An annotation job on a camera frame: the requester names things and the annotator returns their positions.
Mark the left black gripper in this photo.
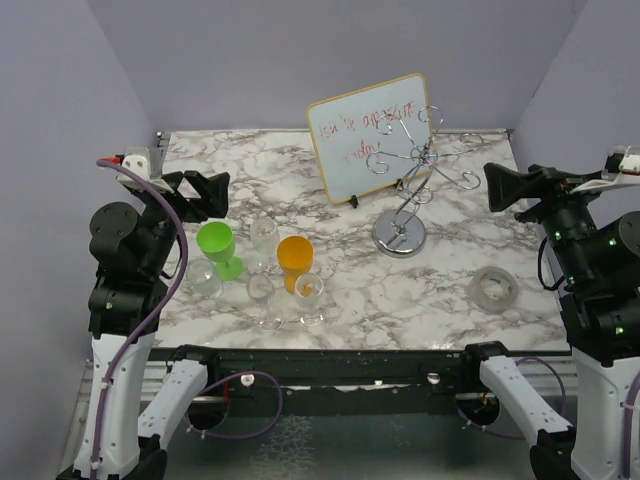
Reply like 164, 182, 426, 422
135, 168, 231, 274

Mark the green plastic wine glass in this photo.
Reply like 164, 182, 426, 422
196, 221, 244, 281

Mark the small whiteboard yellow frame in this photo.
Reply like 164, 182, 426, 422
306, 73, 431, 204

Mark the clear wine glass back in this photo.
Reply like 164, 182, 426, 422
248, 216, 280, 274

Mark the purple cable loop left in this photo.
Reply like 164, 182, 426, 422
184, 370, 284, 441

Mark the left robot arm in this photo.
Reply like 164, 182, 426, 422
58, 171, 230, 479

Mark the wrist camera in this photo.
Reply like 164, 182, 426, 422
603, 145, 640, 178
122, 147, 165, 180

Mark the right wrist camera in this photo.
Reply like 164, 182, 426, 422
603, 145, 640, 178

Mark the orange plastic wine glass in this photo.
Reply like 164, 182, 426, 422
276, 236, 314, 294

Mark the purple cable loop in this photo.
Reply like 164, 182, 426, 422
455, 355, 569, 441
184, 370, 284, 441

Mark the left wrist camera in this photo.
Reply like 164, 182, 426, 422
122, 147, 165, 180

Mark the black front mounting rail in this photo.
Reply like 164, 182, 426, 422
149, 341, 571, 417

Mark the chrome wine glass rack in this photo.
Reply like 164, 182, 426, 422
365, 105, 481, 259

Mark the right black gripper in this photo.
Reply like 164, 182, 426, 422
485, 158, 609, 284

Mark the purple cable loop right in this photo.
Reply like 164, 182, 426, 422
455, 355, 569, 441

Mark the clear wine glass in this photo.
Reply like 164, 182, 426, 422
248, 216, 280, 274
186, 258, 223, 299
294, 273, 324, 327
246, 273, 284, 331

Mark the clear tape roll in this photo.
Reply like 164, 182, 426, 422
468, 266, 519, 314

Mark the clear wine glass front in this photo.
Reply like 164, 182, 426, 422
246, 273, 284, 331

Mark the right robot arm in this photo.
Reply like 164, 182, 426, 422
459, 154, 639, 479

